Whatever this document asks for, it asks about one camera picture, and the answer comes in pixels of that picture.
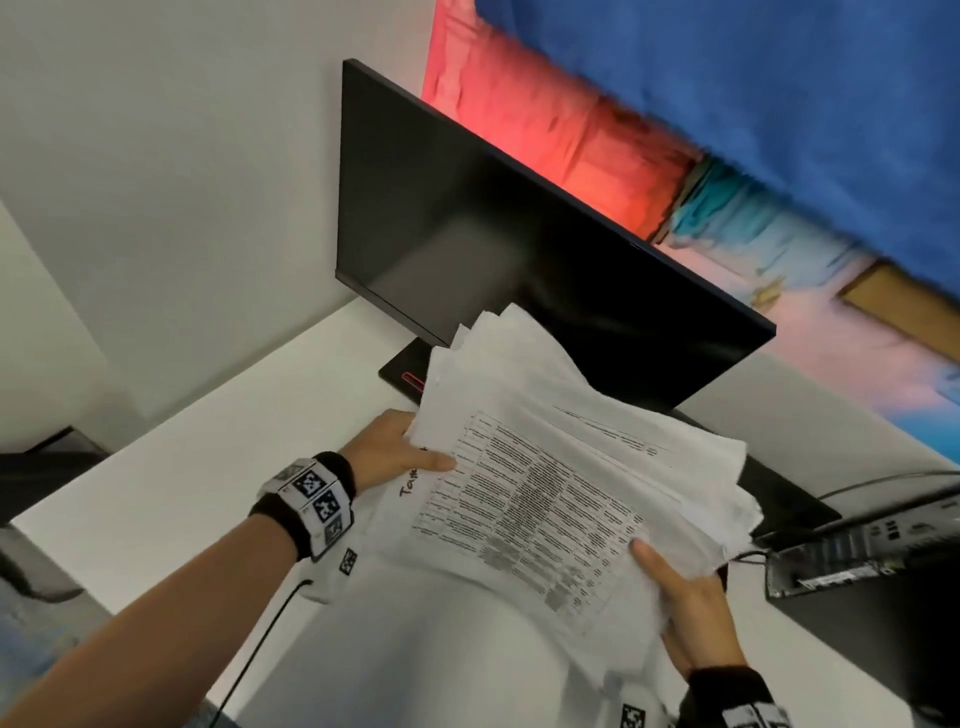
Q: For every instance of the person's right thumb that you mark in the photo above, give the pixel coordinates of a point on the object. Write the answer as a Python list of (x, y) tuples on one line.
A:
[(651, 564)]

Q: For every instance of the black desktop computer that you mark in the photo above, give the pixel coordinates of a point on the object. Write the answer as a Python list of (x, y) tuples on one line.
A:
[(877, 592)]

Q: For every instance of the black wristband with marker tags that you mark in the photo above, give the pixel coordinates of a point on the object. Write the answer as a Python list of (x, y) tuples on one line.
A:
[(731, 697), (311, 502)]

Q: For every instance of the black computer monitor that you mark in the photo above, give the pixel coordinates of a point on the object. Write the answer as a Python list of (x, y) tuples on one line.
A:
[(480, 225)]

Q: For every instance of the stack of white printed papers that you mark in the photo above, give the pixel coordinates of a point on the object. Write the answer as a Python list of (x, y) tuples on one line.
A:
[(562, 480)]

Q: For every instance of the person's left hand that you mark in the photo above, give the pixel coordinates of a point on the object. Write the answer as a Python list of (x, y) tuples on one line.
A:
[(379, 450)]

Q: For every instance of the person's left thumb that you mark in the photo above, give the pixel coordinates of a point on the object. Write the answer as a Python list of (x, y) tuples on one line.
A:
[(431, 460)]

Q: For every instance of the person's right hand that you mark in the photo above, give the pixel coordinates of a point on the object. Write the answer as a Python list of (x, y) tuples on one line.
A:
[(697, 615)]

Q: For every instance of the colourful wall painting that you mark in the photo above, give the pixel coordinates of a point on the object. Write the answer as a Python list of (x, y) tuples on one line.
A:
[(555, 127)]

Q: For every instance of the person's left forearm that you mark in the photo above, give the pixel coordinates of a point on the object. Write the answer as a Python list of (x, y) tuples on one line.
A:
[(150, 630)]

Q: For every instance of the dark grey chair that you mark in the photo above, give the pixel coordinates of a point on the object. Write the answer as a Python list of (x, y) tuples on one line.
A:
[(41, 480)]

